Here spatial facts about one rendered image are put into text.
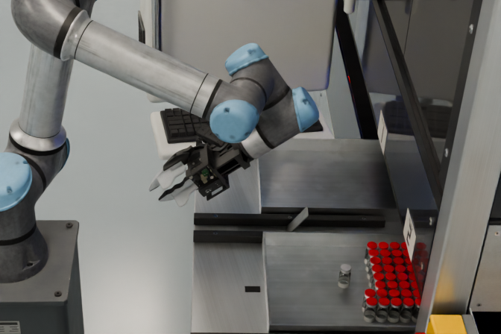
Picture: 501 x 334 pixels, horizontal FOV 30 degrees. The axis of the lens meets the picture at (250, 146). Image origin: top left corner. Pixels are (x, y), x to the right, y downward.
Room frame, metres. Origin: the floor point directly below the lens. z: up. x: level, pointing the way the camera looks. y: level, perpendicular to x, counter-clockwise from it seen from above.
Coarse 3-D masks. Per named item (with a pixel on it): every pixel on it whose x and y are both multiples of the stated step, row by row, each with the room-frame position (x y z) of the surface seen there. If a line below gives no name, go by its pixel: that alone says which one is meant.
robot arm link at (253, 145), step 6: (252, 132) 1.45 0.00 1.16; (252, 138) 1.44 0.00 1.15; (258, 138) 1.44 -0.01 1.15; (240, 144) 1.44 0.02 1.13; (246, 144) 1.44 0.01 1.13; (252, 144) 1.44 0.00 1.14; (258, 144) 1.44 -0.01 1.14; (264, 144) 1.44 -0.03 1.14; (246, 150) 1.44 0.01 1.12; (252, 150) 1.44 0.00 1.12; (258, 150) 1.44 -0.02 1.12; (264, 150) 1.44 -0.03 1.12; (270, 150) 1.45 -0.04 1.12; (252, 156) 1.44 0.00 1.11; (258, 156) 1.44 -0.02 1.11
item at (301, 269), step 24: (264, 240) 1.43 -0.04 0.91; (288, 240) 1.45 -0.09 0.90; (312, 240) 1.46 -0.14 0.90; (336, 240) 1.46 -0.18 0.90; (360, 240) 1.46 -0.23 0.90; (384, 240) 1.47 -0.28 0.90; (264, 264) 1.37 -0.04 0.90; (288, 264) 1.40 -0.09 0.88; (312, 264) 1.40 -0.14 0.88; (336, 264) 1.40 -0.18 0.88; (360, 264) 1.41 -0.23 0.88; (288, 288) 1.33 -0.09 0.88; (312, 288) 1.33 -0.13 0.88; (336, 288) 1.34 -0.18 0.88; (360, 288) 1.34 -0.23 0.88; (288, 312) 1.26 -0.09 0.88; (312, 312) 1.27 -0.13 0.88; (336, 312) 1.27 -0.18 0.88; (360, 312) 1.27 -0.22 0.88
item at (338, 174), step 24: (288, 144) 1.79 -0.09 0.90; (312, 144) 1.80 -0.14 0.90; (336, 144) 1.80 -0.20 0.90; (360, 144) 1.80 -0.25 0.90; (264, 168) 1.71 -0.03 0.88; (288, 168) 1.72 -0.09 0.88; (312, 168) 1.72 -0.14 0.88; (336, 168) 1.73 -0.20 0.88; (360, 168) 1.74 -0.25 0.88; (384, 168) 1.74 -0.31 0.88; (264, 192) 1.63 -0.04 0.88; (288, 192) 1.63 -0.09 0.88; (312, 192) 1.64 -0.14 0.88; (336, 192) 1.64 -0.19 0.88; (360, 192) 1.64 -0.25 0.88; (384, 192) 1.65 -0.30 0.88
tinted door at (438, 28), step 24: (432, 0) 1.50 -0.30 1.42; (456, 0) 1.36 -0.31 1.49; (432, 24) 1.47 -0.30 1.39; (456, 24) 1.33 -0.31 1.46; (408, 48) 1.61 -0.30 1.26; (432, 48) 1.44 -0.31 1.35; (456, 48) 1.31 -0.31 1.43; (408, 72) 1.58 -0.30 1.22; (432, 72) 1.42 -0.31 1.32; (456, 72) 1.28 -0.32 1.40; (432, 96) 1.39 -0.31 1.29; (432, 120) 1.36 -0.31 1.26; (432, 144) 1.34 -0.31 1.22
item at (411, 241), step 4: (408, 208) 1.38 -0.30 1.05; (408, 212) 1.37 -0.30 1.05; (408, 216) 1.37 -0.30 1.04; (408, 220) 1.36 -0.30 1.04; (408, 224) 1.36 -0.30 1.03; (412, 224) 1.33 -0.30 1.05; (404, 228) 1.38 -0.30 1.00; (408, 228) 1.35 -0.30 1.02; (412, 228) 1.33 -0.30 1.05; (404, 232) 1.37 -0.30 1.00; (412, 232) 1.32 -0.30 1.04; (404, 236) 1.37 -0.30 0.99; (408, 236) 1.34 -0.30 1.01; (412, 236) 1.32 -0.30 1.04; (408, 240) 1.34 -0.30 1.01; (412, 240) 1.31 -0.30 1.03; (412, 244) 1.31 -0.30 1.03; (408, 248) 1.33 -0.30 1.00; (412, 248) 1.30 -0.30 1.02; (412, 252) 1.30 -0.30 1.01
